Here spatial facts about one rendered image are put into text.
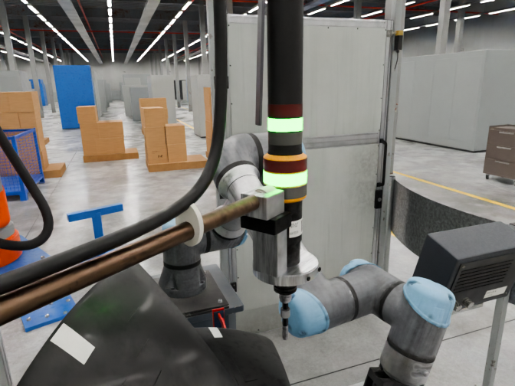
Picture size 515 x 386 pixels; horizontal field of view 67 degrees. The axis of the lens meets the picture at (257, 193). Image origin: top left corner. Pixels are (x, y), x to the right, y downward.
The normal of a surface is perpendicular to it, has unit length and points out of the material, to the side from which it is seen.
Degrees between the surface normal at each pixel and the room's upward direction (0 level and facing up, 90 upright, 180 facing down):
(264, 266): 90
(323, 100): 89
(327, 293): 34
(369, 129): 90
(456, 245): 15
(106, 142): 90
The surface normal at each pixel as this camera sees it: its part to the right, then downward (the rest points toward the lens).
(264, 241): -0.58, 0.23
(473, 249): 0.07, -0.87
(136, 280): 0.67, -0.66
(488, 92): 0.33, 0.25
